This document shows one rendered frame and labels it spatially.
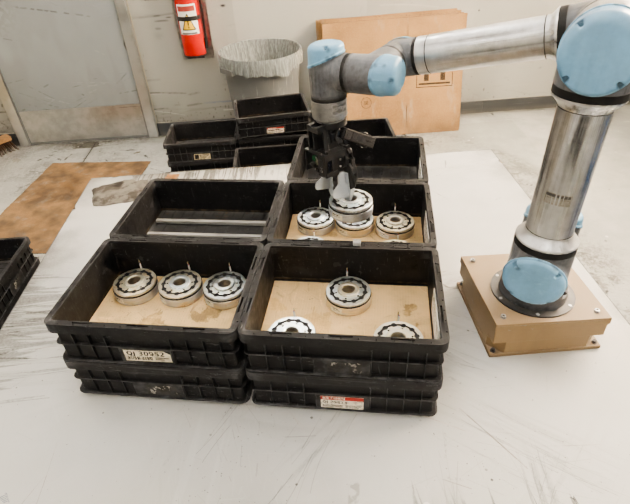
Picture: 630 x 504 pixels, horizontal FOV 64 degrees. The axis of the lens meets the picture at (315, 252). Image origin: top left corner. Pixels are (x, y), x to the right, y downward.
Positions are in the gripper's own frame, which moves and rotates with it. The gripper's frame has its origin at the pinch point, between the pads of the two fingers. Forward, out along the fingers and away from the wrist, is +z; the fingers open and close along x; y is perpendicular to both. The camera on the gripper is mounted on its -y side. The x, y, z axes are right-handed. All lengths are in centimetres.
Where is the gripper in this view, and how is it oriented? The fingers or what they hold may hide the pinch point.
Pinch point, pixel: (342, 196)
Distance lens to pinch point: 121.4
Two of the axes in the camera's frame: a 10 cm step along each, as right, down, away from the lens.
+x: 6.2, 4.0, -6.7
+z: 0.8, 8.2, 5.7
